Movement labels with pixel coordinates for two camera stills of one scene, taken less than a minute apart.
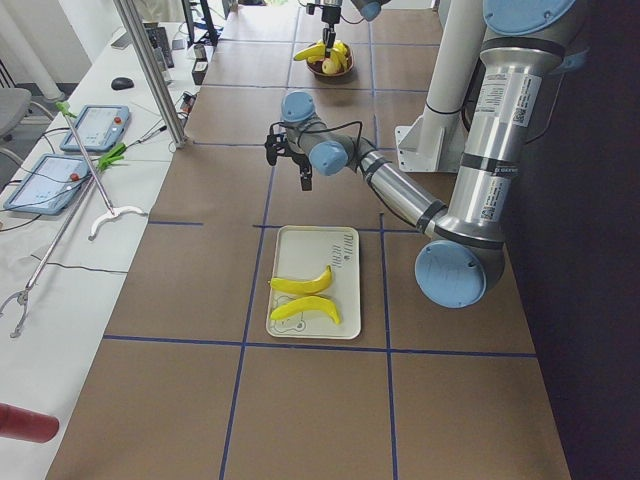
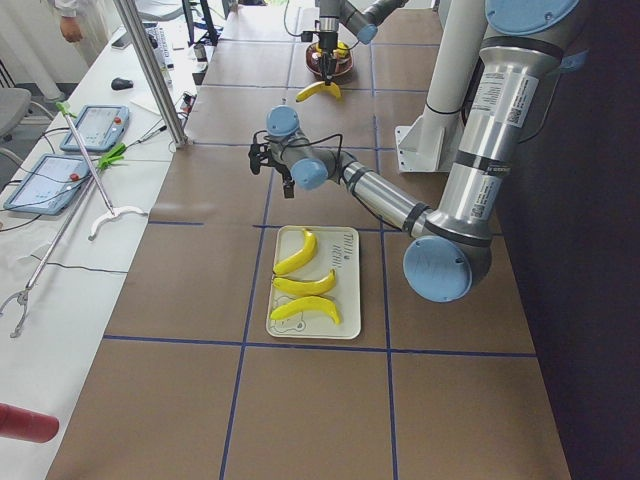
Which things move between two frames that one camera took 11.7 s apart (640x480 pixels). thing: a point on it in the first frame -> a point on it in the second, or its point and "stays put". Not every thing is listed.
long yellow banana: (313, 54) -> (301, 257)
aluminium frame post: (141, 43) stays put
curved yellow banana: (339, 56) -> (318, 88)
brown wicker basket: (316, 68) stays put
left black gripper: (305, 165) -> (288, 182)
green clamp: (106, 157) stays put
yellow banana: (305, 303) stays put
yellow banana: (304, 287) stays put
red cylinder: (24, 424) stays put
